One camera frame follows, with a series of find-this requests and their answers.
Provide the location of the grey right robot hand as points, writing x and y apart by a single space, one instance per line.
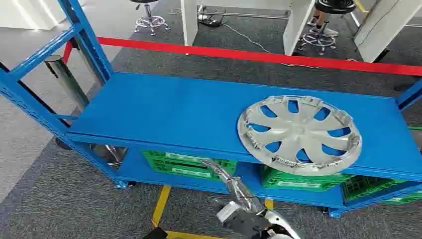
242 194

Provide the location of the silver plastic wheel hubcap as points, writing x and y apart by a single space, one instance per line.
298 132

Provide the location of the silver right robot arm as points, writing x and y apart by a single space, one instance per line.
282 226

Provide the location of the green plastic crate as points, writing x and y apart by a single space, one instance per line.
366 189
296 183
407 199
184 165

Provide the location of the black robot left foot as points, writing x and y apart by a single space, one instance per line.
155 234

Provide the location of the blue metal shelf rack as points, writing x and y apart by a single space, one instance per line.
165 109

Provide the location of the red barrier belt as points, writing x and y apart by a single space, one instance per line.
230 52

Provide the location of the black object under desk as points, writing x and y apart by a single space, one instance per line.
211 22

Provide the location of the white desk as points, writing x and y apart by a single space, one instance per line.
189 23

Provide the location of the person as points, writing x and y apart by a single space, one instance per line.
324 29

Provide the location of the black stool chrome base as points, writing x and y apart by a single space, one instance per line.
334 6
150 21

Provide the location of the white desk panel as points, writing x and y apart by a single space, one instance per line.
382 26

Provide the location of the white board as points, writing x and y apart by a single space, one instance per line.
29 11

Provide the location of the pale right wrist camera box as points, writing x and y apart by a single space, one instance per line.
228 211

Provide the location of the chrome stanchion post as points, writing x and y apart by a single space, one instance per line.
66 79

